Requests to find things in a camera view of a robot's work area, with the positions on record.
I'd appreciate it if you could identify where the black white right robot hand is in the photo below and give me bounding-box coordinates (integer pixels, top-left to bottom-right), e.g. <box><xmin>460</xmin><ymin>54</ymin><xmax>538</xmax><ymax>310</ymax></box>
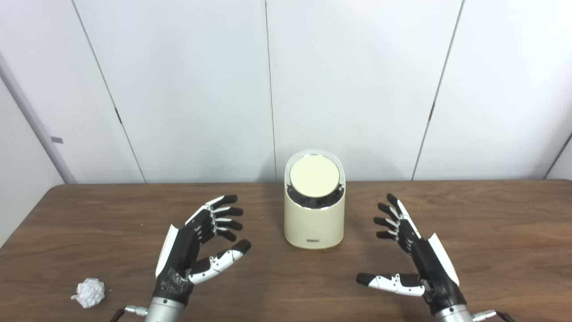
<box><xmin>356</xmin><ymin>193</ymin><xmax>467</xmax><ymax>316</ymax></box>

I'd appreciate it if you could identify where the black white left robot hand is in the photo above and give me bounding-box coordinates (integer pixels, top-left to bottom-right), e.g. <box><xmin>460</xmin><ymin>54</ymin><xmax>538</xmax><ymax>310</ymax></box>
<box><xmin>153</xmin><ymin>195</ymin><xmax>252</xmax><ymax>307</ymax></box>

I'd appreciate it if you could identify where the white paper ball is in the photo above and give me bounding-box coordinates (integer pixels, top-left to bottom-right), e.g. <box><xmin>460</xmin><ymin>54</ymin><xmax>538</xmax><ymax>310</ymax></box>
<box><xmin>71</xmin><ymin>278</ymin><xmax>106</xmax><ymax>309</ymax></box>

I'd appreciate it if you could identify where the cream-colored round bin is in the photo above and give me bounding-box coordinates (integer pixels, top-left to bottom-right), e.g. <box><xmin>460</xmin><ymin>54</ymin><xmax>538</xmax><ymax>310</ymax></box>
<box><xmin>284</xmin><ymin>150</ymin><xmax>346</xmax><ymax>250</ymax></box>

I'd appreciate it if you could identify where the cream round bin lid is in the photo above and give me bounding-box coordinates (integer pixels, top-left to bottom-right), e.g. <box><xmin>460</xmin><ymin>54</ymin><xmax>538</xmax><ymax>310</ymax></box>
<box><xmin>290</xmin><ymin>154</ymin><xmax>339</xmax><ymax>198</ymax></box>

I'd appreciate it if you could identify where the black bin liner bag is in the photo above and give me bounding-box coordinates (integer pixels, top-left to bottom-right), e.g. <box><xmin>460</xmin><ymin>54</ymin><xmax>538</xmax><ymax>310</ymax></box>
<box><xmin>286</xmin><ymin>182</ymin><xmax>344</xmax><ymax>210</ymax></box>

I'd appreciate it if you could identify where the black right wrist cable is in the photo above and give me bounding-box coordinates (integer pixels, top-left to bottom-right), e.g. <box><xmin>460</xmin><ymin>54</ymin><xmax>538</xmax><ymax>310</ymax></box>
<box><xmin>471</xmin><ymin>310</ymin><xmax>517</xmax><ymax>322</ymax></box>

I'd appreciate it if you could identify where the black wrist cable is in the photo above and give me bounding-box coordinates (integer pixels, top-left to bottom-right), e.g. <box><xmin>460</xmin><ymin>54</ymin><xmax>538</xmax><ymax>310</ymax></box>
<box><xmin>109</xmin><ymin>305</ymin><xmax>148</xmax><ymax>322</ymax></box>
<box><xmin>471</xmin><ymin>310</ymin><xmax>517</xmax><ymax>322</ymax></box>

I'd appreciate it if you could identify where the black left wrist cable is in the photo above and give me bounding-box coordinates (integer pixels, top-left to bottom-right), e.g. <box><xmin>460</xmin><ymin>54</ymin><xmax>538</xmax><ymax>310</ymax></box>
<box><xmin>109</xmin><ymin>305</ymin><xmax>148</xmax><ymax>322</ymax></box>

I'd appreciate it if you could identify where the grey wall corner post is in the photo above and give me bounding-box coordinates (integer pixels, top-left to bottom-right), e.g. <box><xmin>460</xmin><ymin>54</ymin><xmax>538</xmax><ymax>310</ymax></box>
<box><xmin>0</xmin><ymin>54</ymin><xmax>77</xmax><ymax>185</ymax></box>

